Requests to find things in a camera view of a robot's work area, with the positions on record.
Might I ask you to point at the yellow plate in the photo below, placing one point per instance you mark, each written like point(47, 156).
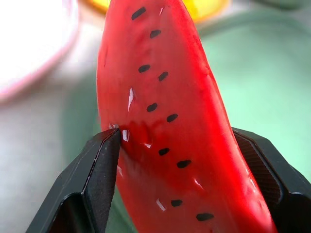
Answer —
point(206, 9)

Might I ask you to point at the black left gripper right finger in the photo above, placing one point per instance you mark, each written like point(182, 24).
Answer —
point(274, 174)

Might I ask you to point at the green plate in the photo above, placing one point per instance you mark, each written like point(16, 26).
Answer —
point(257, 80)

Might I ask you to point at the pink plate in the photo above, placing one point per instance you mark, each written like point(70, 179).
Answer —
point(29, 41)

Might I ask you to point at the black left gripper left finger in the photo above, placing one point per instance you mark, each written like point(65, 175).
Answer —
point(80, 184)

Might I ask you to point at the red watermelon slice toy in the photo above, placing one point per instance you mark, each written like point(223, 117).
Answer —
point(170, 109)

